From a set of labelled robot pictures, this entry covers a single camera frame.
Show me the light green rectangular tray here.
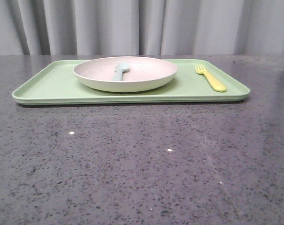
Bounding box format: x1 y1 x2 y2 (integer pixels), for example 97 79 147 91
12 59 250 105

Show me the grey pleated curtain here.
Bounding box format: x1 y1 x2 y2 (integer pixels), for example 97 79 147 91
0 0 284 56

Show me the yellow plastic fork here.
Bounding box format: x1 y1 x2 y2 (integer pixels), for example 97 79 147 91
195 64 227 92

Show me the cream round plate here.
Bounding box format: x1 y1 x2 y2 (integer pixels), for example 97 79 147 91
73 56 178 92

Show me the light blue plastic spoon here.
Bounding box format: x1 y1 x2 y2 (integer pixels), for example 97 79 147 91
112 62 130 81

